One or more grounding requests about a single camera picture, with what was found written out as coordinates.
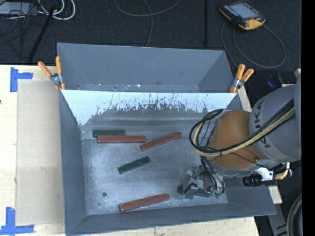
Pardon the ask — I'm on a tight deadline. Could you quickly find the red-brown flat block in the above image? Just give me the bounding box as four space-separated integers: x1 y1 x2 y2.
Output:
139 131 183 152
96 135 147 144
118 193 170 212

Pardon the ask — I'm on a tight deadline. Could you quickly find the black cylinder on white bracket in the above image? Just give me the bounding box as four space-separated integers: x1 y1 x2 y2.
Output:
242 163 293 187

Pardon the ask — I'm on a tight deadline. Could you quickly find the dark green flat block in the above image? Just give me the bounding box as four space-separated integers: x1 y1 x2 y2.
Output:
117 156 151 175
92 129 126 138

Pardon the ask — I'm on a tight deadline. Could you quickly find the pale wood board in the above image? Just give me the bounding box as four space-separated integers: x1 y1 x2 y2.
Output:
15 79 65 227

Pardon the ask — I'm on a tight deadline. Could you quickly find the grey metal bin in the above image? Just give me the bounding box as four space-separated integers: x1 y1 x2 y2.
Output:
56 42 277 236

